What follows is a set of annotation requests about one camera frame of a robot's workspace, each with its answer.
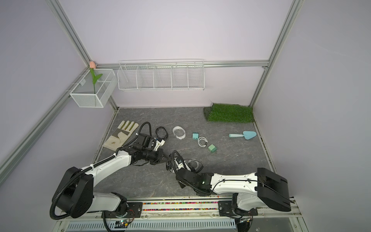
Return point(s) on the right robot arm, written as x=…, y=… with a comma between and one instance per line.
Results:
x=261, y=188

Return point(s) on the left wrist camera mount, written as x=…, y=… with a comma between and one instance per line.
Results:
x=158, y=144

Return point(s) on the white wire wall shelf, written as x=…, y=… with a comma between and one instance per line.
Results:
x=176, y=74

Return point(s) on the green charger block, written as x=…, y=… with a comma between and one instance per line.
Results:
x=212, y=148

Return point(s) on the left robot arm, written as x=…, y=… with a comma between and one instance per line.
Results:
x=75, y=195

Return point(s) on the beige gardening glove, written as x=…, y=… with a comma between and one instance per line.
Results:
x=120, y=135

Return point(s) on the artificial pink tulip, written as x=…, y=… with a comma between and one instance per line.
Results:
x=95, y=78

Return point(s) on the teal charger block far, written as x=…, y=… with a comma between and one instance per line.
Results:
x=195, y=136

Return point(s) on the white mesh wall basket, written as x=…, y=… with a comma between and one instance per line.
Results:
x=84, y=95

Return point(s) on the green artificial grass mat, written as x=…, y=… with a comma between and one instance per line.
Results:
x=233, y=113

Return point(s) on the teal garden trowel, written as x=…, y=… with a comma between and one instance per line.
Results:
x=247, y=135

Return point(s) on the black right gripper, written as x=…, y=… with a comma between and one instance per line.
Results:
x=192, y=172

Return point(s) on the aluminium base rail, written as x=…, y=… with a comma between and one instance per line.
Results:
x=197, y=208

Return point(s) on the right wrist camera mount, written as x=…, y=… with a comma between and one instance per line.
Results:
x=179, y=164

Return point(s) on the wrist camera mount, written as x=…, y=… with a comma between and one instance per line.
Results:
x=158, y=144
x=179, y=164

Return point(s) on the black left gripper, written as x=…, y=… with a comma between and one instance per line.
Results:
x=160, y=153

